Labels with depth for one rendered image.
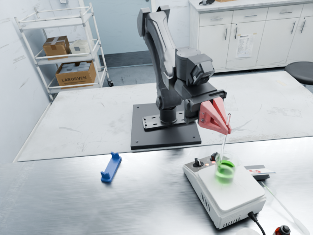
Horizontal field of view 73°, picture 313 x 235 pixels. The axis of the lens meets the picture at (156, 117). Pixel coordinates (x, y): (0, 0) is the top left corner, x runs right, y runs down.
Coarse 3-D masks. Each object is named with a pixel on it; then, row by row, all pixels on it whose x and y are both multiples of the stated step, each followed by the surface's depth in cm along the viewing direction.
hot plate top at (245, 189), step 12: (204, 168) 56; (240, 168) 55; (204, 180) 53; (240, 180) 52; (252, 180) 52; (216, 192) 50; (228, 192) 50; (240, 192) 50; (252, 192) 49; (264, 192) 49; (216, 204) 48; (228, 204) 48; (240, 204) 47
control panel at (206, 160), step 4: (208, 156) 66; (200, 160) 64; (204, 160) 64; (208, 160) 63; (184, 164) 65; (188, 164) 64; (192, 164) 63; (204, 164) 61; (212, 164) 60; (192, 168) 60; (196, 168) 60; (200, 168) 59
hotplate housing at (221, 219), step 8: (184, 168) 63; (192, 176) 58; (192, 184) 60; (200, 184) 55; (200, 192) 55; (208, 192) 52; (208, 200) 51; (256, 200) 50; (264, 200) 50; (208, 208) 53; (216, 208) 49; (240, 208) 49; (248, 208) 50; (256, 208) 51; (216, 216) 49; (224, 216) 48; (232, 216) 49; (240, 216) 51; (248, 216) 52; (216, 224) 50; (224, 224) 50
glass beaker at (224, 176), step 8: (224, 152) 51; (232, 152) 50; (216, 160) 49; (232, 160) 51; (240, 160) 48; (216, 168) 50; (224, 168) 48; (232, 168) 47; (216, 176) 51; (224, 176) 49; (232, 176) 49; (224, 184) 51
